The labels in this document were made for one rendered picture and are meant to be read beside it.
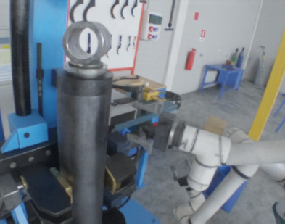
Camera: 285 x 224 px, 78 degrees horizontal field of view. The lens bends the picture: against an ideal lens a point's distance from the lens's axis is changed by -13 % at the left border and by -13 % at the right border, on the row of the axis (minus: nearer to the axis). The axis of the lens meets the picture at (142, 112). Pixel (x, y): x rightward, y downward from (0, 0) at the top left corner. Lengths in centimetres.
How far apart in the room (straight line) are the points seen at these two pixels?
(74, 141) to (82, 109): 14
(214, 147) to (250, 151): 19
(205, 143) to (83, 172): 50
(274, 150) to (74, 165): 77
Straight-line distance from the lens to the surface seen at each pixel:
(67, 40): 72
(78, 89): 69
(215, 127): 351
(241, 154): 81
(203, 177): 73
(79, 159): 83
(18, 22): 97
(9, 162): 101
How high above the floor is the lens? 166
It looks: 24 degrees down
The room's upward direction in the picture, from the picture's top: 10 degrees clockwise
